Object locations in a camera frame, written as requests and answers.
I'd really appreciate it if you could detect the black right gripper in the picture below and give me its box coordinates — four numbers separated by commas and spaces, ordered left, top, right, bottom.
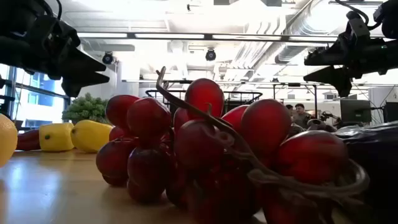
303, 30, 398, 98

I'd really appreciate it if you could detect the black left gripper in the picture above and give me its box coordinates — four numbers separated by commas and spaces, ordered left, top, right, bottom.
0, 14, 111, 98

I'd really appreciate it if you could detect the yellow lemon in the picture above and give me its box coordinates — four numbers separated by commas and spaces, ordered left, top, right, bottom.
39, 122, 75, 152
70, 119, 114, 154

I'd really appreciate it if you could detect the red grape bunch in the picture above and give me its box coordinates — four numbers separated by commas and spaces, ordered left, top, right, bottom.
95, 65, 371, 224

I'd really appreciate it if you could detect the red chili pepper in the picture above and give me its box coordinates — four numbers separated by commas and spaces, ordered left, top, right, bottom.
16, 129, 41, 152

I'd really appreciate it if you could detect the orange fruit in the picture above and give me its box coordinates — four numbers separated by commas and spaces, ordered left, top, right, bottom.
0, 113, 19, 167

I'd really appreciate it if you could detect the dark computer monitor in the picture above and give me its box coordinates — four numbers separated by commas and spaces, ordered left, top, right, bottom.
382, 101, 398, 123
340, 98, 373, 124

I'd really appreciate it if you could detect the purple eggplant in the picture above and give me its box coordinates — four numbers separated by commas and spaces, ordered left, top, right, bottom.
334, 119, 398, 224

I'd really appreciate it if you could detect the long ceiling light bar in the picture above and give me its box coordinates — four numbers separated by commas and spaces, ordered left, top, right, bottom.
76, 30, 386, 44

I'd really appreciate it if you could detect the black metal stand frame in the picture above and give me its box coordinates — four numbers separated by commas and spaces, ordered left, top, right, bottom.
272, 82, 320, 121

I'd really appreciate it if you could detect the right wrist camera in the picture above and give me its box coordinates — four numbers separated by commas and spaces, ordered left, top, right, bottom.
345, 11, 371, 40

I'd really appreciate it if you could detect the silver ceiling duct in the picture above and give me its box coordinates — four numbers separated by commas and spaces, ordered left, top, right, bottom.
275, 12, 343, 65

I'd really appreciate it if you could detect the glass window wall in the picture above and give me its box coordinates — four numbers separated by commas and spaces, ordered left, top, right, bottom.
0, 63, 72, 129

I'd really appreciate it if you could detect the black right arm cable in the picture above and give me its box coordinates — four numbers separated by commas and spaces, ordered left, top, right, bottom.
334, 0, 383, 30

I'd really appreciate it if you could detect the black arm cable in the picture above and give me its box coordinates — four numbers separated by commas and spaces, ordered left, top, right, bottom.
37, 0, 63, 21
334, 0, 383, 30

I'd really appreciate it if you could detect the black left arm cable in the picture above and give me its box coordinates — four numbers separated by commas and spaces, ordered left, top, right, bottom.
37, 0, 63, 21

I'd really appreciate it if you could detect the black wire basket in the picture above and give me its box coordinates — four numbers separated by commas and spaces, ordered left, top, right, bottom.
145, 89, 264, 114

